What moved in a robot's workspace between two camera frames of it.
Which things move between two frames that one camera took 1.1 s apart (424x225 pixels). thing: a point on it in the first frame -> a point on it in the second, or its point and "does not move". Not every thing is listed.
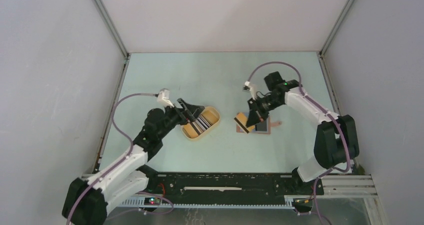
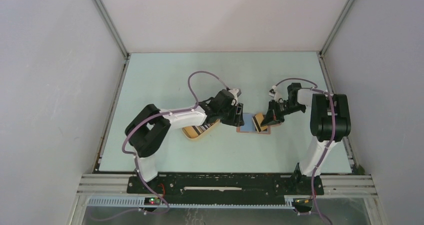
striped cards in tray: (201, 124) does not move
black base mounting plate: (228, 188) does not move
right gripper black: (253, 118) -> (270, 118)
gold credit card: (242, 117) -> (257, 120)
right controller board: (302, 203) does not move
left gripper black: (196, 110) -> (236, 119)
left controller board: (152, 201) does not move
